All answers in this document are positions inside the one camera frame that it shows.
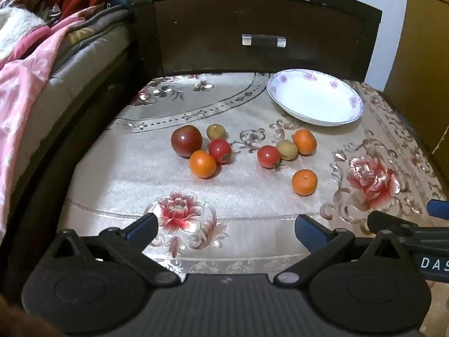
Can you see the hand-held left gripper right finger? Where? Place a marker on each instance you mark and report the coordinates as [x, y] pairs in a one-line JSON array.
[[309, 232]]

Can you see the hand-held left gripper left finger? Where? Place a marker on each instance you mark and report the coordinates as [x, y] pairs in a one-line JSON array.
[[143, 231]]

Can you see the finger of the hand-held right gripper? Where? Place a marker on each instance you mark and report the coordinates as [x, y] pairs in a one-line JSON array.
[[421, 235], [439, 209]]

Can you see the small orange mandarin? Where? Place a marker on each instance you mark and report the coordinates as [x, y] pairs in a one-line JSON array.
[[305, 182], [304, 141], [202, 164]]

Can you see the small yellow-green fruit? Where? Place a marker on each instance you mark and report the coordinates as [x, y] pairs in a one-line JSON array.
[[287, 150], [215, 132]]

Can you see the small red tomato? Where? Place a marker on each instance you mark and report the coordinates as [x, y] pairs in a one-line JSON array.
[[268, 156], [219, 149]]

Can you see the large dark red tomato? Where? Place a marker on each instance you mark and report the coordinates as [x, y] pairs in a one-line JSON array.
[[186, 141]]

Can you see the white floral-rimmed plate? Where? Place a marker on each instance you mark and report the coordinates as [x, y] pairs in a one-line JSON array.
[[312, 96]]

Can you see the floral beige tablecloth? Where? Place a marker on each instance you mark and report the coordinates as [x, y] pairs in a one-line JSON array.
[[245, 200]]

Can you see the brown cardboard box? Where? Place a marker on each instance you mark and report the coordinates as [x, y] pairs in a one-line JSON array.
[[421, 59]]

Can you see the pink blanket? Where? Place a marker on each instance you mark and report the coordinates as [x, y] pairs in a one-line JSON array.
[[21, 94]]

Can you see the grey mattress pad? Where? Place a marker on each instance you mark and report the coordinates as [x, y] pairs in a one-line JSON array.
[[87, 42]]

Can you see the dark wooden drawer front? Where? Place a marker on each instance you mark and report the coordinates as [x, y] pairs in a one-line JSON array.
[[210, 35]]

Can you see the white fleece blanket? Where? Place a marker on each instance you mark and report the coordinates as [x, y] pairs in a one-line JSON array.
[[17, 28]]

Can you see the dark bed frame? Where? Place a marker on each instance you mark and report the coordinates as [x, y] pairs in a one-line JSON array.
[[52, 168]]

